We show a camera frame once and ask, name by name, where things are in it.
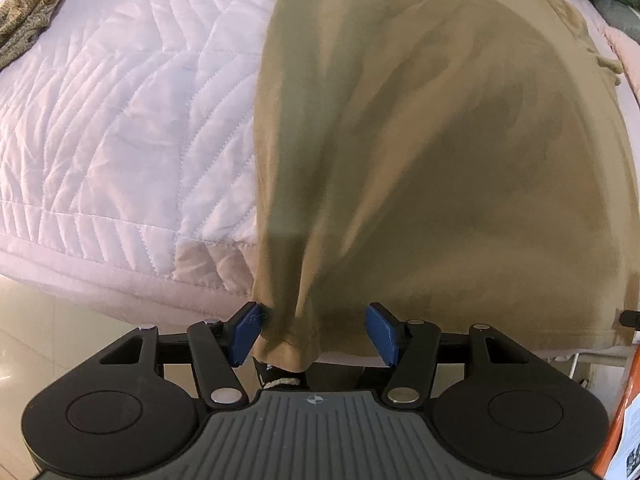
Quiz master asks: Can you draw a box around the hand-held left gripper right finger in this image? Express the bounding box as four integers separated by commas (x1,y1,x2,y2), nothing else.
365,302,544,406

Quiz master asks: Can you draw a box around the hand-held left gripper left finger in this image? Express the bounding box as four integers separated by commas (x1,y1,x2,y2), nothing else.
98,301,271,406

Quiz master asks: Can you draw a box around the tan garment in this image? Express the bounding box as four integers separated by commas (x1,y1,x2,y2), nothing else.
251,0,640,374

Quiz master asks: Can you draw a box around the dark shoe with white lace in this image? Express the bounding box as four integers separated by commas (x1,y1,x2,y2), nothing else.
254,357,312,392

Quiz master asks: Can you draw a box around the pink quilted bed cover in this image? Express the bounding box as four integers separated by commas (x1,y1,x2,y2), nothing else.
0,0,640,363

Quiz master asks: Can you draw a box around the speckled brown folded garment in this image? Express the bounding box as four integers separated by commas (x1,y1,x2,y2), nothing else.
0,0,87,69

